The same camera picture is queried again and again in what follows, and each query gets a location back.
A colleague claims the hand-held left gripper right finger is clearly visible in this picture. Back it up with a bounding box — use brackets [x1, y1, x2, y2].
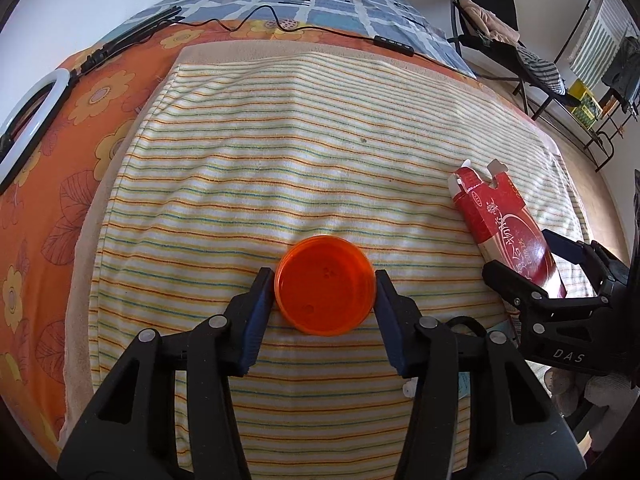
[374, 269, 587, 480]

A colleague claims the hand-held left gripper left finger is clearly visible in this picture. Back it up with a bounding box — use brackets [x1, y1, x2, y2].
[57, 267, 275, 480]

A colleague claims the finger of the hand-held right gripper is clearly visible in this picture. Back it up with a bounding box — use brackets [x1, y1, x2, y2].
[542, 229, 631, 301]
[481, 258, 601, 333]

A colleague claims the red cardboard box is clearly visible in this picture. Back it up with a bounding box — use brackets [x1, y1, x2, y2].
[447, 158, 568, 306]

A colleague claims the orange plastic cup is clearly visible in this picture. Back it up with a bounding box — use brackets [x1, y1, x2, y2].
[274, 235, 377, 337]

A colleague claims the yellow plastic crate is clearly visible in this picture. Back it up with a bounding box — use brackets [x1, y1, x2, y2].
[567, 80, 603, 126]

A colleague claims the striped towel blanket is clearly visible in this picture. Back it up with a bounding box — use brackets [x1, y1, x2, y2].
[60, 42, 593, 480]

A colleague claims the grey striped clothing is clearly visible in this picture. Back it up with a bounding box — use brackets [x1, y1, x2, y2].
[515, 45, 568, 96]

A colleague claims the dark hanging jacket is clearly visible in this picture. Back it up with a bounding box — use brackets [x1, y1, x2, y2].
[600, 35, 640, 106]

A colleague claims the green striped hanging towel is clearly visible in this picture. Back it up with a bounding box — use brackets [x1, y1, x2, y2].
[570, 0, 628, 88]

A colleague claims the black metal clothes rack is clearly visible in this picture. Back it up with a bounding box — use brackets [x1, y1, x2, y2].
[532, 0, 640, 173]

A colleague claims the pink clothing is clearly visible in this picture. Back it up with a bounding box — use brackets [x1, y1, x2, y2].
[457, 0, 522, 46]

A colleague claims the orange floral bed sheet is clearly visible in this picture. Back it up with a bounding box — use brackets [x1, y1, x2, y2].
[0, 17, 478, 461]

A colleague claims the black folded tripod stand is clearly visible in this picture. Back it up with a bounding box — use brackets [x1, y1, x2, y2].
[75, 5, 183, 78]

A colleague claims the blue plaid bed sheet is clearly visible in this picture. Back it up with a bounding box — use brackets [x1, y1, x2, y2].
[117, 0, 478, 80]

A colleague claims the black cable with inline controller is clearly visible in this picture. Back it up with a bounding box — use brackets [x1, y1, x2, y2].
[172, 4, 416, 58]

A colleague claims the white ring light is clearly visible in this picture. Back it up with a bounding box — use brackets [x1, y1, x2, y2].
[0, 69, 71, 196]

